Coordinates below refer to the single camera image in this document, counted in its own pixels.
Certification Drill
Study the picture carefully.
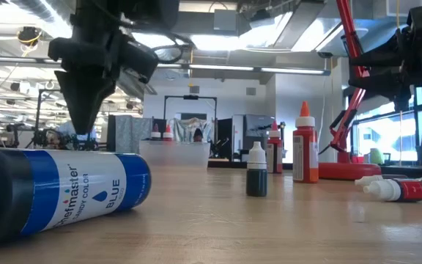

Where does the black upright panel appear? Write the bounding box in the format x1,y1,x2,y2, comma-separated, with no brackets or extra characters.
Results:
217,117,234,161

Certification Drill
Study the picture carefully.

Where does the grey partition panel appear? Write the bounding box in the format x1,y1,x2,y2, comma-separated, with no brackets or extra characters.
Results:
106,114,153,154

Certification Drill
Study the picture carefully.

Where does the black metal frame station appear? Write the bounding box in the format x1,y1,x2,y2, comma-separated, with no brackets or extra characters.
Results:
37,89,98,152
163,94,218,142

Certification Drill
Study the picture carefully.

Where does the small white-capped dropper bottle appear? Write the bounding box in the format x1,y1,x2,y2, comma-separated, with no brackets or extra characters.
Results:
355,174,410,188

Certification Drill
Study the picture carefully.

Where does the blue-label Chefmaster bottle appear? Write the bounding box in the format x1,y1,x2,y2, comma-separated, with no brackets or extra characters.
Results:
0,147,152,247

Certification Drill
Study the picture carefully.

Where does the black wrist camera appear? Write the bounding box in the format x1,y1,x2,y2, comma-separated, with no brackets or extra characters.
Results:
407,6,422,37
118,38,160,84

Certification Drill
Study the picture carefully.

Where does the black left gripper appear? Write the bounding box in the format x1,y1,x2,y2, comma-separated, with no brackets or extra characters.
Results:
48,0,120,136

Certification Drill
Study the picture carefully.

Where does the green round object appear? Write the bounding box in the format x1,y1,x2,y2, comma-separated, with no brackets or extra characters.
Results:
369,147,385,165

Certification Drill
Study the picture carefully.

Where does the black ceiling cord reel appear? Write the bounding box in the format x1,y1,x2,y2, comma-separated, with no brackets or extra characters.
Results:
16,26,44,48

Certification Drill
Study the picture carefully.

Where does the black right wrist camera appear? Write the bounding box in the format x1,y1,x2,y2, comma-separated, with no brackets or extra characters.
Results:
407,6,422,37

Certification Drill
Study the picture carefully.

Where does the orange-tipped orange bottle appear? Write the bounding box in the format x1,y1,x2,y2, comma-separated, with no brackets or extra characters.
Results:
292,101,319,184

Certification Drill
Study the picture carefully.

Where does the clear plastic bin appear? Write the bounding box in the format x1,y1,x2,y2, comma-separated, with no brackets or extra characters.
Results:
139,141,211,170

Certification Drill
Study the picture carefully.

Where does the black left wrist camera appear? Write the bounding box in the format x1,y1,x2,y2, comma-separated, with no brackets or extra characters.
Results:
118,38,160,84

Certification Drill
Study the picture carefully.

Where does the black table frame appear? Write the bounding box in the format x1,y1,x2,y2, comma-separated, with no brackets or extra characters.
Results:
207,158,422,180

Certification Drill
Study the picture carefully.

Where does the red desk lamp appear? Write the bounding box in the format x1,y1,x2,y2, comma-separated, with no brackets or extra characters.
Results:
317,0,382,180

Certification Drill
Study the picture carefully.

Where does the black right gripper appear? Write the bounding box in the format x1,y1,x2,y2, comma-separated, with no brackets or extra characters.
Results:
349,34,422,111

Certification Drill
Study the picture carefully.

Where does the purple-tipped large bottle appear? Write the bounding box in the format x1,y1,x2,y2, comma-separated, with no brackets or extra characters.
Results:
150,123,162,142

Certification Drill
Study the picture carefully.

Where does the black lamp cord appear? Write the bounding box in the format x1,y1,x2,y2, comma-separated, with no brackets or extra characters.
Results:
319,142,338,155

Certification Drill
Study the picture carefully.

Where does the silver foil cover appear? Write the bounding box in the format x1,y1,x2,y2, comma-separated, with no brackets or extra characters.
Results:
173,117,212,142

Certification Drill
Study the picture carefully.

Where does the small red-label dropper bottle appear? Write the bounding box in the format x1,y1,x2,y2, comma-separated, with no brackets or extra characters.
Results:
363,178,422,203

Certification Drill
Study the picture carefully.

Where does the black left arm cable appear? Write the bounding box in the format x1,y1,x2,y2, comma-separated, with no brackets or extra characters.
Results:
152,32,197,65

